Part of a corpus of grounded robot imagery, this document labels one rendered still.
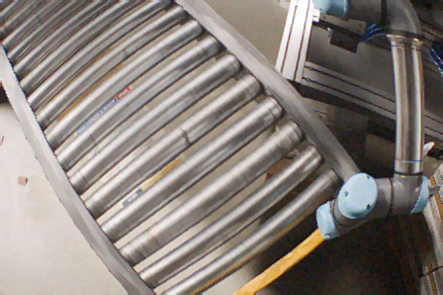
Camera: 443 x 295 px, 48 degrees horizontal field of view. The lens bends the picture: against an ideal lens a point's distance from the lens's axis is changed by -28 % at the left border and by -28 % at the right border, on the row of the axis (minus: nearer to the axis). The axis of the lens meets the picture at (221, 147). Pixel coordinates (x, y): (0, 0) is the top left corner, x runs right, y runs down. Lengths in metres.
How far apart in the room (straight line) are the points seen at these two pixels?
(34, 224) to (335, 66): 1.25
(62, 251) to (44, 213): 0.17
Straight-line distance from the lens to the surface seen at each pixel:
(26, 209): 2.19
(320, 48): 2.07
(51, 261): 2.12
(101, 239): 1.25
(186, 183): 1.26
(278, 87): 1.32
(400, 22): 1.05
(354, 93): 2.00
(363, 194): 1.03
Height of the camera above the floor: 2.00
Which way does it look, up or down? 71 degrees down
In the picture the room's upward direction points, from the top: 1 degrees counter-clockwise
